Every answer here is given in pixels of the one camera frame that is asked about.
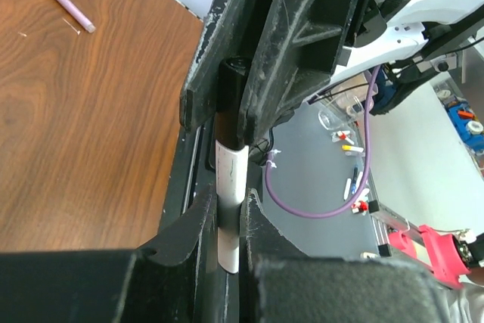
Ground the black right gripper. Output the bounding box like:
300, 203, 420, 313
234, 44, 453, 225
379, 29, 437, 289
237, 0, 386, 144

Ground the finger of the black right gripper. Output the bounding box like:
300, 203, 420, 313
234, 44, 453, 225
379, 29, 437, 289
179, 0, 272, 132

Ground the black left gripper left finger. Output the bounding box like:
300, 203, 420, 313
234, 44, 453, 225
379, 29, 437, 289
1, 186, 218, 322

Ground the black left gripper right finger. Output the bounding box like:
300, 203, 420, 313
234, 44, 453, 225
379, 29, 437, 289
239, 190, 449, 322

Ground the small black pen cap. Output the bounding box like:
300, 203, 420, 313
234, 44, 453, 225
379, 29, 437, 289
214, 57, 251, 151

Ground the white marker with black end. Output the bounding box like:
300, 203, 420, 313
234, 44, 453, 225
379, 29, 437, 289
216, 141, 249, 274

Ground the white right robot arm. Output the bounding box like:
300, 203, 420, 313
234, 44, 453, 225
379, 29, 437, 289
179, 0, 483, 144

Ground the clear plastic cup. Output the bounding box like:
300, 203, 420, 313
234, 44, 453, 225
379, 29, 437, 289
318, 94, 364, 131

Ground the blue parts box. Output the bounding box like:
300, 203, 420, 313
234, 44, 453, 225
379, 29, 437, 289
446, 101, 483, 153

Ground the aluminium frame rail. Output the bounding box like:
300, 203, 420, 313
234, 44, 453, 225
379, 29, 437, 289
368, 200, 424, 259

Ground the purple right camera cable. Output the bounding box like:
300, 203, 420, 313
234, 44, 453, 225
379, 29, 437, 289
264, 0, 484, 219

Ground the red black tool handle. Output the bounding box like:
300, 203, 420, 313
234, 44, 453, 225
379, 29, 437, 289
388, 225, 483, 288

